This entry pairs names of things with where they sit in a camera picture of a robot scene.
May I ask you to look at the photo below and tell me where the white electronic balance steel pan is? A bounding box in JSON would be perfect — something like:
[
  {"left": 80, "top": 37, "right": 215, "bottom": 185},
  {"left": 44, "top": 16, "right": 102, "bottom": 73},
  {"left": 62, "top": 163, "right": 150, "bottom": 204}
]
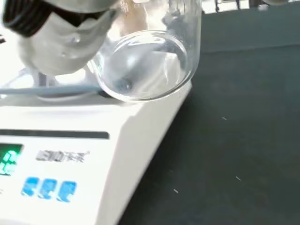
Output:
[{"left": 0, "top": 67, "right": 193, "bottom": 225}]

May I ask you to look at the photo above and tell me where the black bench cloth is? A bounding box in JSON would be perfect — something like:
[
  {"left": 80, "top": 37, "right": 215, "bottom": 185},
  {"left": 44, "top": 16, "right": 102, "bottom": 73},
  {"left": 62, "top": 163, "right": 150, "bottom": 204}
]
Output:
[{"left": 123, "top": 4, "right": 300, "bottom": 225}]

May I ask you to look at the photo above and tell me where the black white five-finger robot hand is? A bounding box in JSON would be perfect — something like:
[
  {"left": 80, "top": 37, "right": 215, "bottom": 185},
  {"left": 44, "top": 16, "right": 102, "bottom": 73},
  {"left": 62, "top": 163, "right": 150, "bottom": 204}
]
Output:
[{"left": 0, "top": 0, "right": 120, "bottom": 76}]

